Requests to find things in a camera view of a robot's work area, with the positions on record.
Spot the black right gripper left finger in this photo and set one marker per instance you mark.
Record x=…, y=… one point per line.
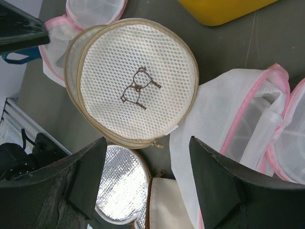
x=61, y=195

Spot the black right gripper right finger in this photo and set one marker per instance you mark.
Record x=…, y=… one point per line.
x=232, y=196

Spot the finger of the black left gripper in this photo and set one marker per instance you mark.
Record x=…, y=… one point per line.
x=19, y=30

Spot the beige zipper pull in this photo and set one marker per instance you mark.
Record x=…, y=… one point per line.
x=159, y=145

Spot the beige mesh bag with glasses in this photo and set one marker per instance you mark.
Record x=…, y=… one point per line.
x=134, y=80

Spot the pink trimmed bag left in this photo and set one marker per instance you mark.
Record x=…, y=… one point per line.
x=80, y=15

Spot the pink trimmed bag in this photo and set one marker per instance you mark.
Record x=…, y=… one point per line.
x=252, y=117
x=80, y=15

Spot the beige foil lined bear bag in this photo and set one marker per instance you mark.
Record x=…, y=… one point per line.
x=129, y=194

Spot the pink trimmed bag centre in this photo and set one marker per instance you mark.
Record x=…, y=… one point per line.
x=252, y=117

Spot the yellow plastic basket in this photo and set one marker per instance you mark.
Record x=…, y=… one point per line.
x=218, y=12

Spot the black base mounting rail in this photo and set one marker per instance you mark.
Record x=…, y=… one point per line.
x=43, y=144

